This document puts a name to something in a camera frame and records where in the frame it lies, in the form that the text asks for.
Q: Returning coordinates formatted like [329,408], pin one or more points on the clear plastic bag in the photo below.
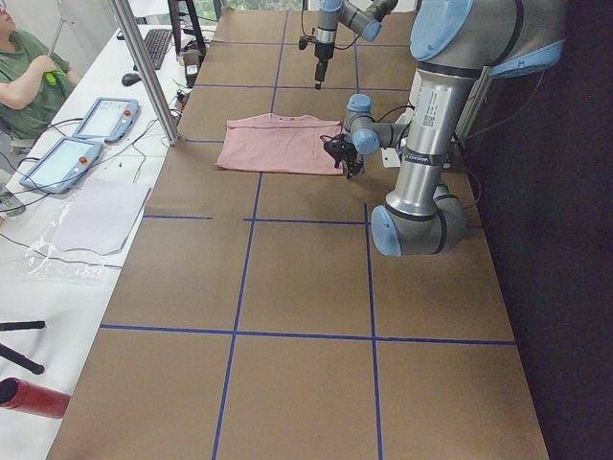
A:
[44,261]

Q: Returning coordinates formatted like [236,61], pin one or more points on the lower teach pendant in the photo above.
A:
[61,166]

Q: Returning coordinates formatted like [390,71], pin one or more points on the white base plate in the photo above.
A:
[393,158]

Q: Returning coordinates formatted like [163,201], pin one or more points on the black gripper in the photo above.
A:
[348,152]
[323,52]

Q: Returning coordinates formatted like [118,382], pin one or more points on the black computer mouse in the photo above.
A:
[129,79]

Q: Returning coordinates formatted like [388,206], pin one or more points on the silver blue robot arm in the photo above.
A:
[364,24]
[452,42]

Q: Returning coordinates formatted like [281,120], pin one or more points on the black curtain backdrop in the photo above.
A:
[542,149]

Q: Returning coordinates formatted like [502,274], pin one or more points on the aluminium frame post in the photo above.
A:
[138,50]

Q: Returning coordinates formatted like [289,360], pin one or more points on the black camera tripod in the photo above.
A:
[19,349]

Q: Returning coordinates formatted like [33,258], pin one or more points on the teach pendant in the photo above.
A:
[61,166]
[108,119]

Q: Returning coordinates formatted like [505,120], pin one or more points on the red cylinder bottle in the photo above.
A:
[24,396]

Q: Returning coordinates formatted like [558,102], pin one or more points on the upper teach pendant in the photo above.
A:
[108,119]

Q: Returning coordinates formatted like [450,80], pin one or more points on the pink printed t-shirt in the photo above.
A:
[271,143]

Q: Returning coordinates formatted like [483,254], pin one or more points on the white paper sheet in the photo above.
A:
[102,216]

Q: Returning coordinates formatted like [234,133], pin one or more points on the person in green shirt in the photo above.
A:
[34,83]

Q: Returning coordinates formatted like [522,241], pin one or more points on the black keyboard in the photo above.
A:
[157,43]

